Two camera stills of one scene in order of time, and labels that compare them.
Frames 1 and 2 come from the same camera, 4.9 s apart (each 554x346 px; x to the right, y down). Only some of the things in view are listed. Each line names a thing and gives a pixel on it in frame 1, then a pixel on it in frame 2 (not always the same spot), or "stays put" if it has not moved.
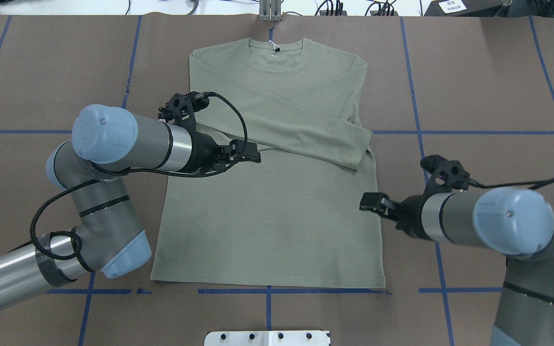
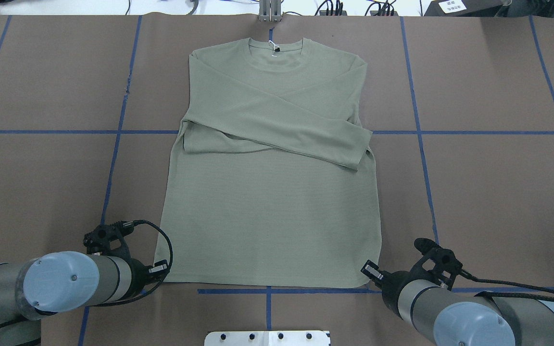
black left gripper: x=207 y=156 -> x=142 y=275
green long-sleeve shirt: x=307 y=214 stays put
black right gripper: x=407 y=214 -> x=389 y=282
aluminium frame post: x=270 y=11 stays put
